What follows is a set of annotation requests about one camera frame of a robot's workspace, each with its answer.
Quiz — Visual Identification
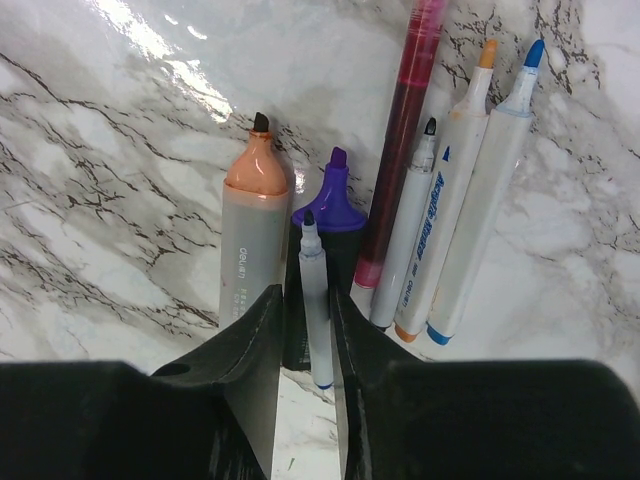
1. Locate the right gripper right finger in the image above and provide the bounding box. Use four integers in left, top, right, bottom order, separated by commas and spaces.
329, 287, 422, 478

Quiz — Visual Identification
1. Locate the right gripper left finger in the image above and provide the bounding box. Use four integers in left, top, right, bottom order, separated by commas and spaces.
153, 284, 283, 478

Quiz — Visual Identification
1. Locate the blue capped marker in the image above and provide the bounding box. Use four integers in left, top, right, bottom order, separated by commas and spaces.
298, 210, 334, 390

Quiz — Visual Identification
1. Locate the orange capped highlighter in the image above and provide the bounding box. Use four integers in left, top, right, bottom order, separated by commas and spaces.
219, 112, 289, 329

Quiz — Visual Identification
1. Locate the purple highlighter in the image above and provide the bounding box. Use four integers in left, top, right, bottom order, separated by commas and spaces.
282, 147, 367, 371

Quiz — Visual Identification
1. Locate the red white marker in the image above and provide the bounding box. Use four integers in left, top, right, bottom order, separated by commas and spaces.
394, 39, 498, 343

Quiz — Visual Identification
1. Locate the red pen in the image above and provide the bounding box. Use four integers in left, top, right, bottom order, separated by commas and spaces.
354, 0, 448, 289

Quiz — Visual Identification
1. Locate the black capped marker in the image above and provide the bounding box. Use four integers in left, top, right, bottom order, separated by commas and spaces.
369, 117, 437, 331

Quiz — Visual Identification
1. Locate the blue tipped acrylic marker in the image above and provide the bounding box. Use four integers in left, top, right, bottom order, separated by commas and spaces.
426, 39, 545, 346

